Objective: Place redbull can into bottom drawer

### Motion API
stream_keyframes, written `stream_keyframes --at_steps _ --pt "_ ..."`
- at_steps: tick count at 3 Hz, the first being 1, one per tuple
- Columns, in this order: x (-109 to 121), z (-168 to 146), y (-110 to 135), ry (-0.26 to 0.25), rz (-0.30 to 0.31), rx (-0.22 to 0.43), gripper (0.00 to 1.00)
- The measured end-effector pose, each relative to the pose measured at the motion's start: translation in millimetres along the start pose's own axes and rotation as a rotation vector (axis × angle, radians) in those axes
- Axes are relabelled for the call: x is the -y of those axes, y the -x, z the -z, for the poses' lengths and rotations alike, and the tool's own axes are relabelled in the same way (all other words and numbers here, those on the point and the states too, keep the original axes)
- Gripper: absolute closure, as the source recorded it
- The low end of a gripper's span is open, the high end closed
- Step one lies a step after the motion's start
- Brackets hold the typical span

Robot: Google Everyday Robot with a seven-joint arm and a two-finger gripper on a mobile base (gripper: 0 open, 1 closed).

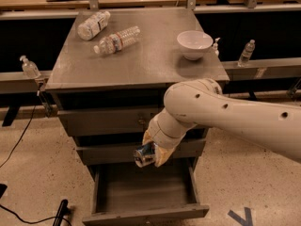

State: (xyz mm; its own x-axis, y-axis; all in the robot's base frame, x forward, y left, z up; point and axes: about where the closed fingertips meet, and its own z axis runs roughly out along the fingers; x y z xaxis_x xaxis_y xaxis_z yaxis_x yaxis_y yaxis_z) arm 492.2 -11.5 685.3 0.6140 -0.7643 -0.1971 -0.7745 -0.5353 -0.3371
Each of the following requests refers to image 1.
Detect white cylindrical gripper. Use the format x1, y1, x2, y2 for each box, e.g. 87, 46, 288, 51
142, 115, 185, 168

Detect crushed redbull can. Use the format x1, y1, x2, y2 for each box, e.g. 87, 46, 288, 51
134, 141, 155, 168

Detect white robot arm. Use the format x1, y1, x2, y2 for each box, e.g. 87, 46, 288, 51
143, 79, 301, 167

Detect grey middle drawer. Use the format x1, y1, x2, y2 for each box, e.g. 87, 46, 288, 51
76, 138, 206, 166

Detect grey top drawer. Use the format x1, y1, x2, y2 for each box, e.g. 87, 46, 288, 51
58, 105, 162, 137

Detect grey open bottom drawer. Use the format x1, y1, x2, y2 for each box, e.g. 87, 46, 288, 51
83, 158, 209, 226

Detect grey drawer cabinet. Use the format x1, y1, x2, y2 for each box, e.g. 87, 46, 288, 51
44, 7, 230, 226

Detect white ceramic bowl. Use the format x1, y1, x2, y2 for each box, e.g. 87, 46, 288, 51
177, 30, 213, 60

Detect black stand foot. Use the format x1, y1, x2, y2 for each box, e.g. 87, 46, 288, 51
53, 199, 71, 226

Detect black table leg with caster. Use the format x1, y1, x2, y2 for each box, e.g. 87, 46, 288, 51
248, 91, 256, 101

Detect clear water bottle red label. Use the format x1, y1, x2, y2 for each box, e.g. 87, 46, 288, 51
93, 26, 140, 55

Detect small sanitizer bottle behind cabinet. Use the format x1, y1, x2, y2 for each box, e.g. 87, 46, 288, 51
213, 38, 220, 56

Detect clear bottle white label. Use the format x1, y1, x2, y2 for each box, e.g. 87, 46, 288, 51
77, 11, 111, 40

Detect left hand sanitizer pump bottle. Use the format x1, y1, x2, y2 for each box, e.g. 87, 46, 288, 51
20, 56, 41, 79

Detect black floor cable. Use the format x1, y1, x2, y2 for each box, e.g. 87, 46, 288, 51
0, 105, 73, 226

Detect small water bottle on rail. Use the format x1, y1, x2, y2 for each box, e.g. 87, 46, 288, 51
238, 40, 255, 67

